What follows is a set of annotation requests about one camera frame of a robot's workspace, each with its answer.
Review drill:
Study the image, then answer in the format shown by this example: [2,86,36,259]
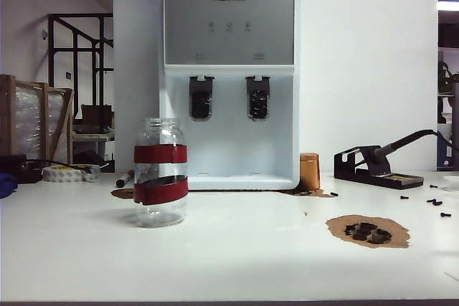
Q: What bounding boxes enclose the clear bottle with red belts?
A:
[133,117,189,229]

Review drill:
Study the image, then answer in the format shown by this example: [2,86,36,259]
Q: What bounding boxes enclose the dark grey dispenser tap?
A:
[188,75,215,122]
[245,75,271,122]

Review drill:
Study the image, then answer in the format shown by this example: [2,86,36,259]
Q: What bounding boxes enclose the white AUX water dispenser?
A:
[156,0,305,192]

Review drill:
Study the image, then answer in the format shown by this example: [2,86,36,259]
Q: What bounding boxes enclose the copper orange canister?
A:
[299,152,321,192]

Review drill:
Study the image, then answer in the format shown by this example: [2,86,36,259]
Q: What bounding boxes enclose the black marker pen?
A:
[115,169,136,188]

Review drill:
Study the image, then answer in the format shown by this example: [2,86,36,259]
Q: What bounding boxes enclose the black soldering iron stand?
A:
[333,145,425,191]

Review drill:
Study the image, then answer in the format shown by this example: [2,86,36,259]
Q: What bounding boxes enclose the brown cardboard box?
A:
[80,104,115,128]

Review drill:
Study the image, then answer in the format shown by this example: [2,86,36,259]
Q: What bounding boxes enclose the wooden side table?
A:
[71,125,115,163]

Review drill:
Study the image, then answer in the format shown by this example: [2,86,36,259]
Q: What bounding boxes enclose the large brown patch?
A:
[325,214,411,249]

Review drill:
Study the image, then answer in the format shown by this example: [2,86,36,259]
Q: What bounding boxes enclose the white tape roll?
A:
[41,163,101,183]

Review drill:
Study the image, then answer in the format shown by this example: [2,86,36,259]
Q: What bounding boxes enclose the black soldering iron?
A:
[361,128,445,178]

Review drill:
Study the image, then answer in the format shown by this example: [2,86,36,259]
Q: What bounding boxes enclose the black metal stair railing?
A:
[47,12,115,120]

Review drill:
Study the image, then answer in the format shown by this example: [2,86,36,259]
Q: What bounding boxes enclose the wooden crate with plastic wrap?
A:
[0,74,75,166]

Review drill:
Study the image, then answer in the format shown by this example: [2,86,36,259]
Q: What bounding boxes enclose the black box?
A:
[0,154,44,184]

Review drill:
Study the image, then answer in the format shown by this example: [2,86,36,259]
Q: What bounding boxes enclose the blue box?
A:
[437,143,459,171]

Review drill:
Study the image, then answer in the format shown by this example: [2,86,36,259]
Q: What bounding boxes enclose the green potted plant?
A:
[437,58,459,95]

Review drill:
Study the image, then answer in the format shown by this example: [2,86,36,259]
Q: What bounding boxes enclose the blue cloth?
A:
[0,173,19,199]

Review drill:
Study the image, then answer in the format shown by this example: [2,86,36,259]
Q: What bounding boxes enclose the grey post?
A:
[450,82,459,149]

